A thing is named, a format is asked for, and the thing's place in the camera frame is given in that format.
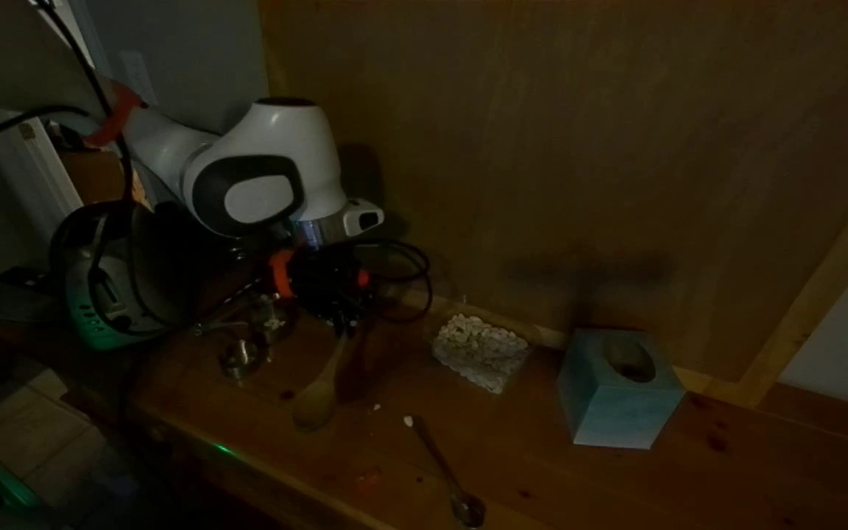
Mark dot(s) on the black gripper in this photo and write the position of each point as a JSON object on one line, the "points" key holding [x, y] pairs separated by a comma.
{"points": [[332, 281]]}

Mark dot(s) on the wooden spoon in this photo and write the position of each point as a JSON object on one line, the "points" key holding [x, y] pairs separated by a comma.
{"points": [[321, 393]]}

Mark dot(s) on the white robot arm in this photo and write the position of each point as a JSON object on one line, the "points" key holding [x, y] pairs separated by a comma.
{"points": [[265, 167]]}

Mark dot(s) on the small glass cup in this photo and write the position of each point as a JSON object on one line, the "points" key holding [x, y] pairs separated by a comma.
{"points": [[245, 359]]}

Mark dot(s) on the long metal spoon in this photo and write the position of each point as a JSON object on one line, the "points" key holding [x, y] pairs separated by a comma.
{"points": [[442, 466]]}

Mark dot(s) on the small white crumb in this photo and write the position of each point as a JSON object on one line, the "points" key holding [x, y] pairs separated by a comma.
{"points": [[374, 406]]}

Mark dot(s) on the white speckled sponge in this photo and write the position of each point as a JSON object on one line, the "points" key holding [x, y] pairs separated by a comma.
{"points": [[482, 356]]}

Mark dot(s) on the blue tissue box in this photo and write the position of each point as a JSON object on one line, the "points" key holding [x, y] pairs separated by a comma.
{"points": [[616, 400]]}

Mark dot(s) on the large wooden board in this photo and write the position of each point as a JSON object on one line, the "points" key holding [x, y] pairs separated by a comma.
{"points": [[591, 148]]}

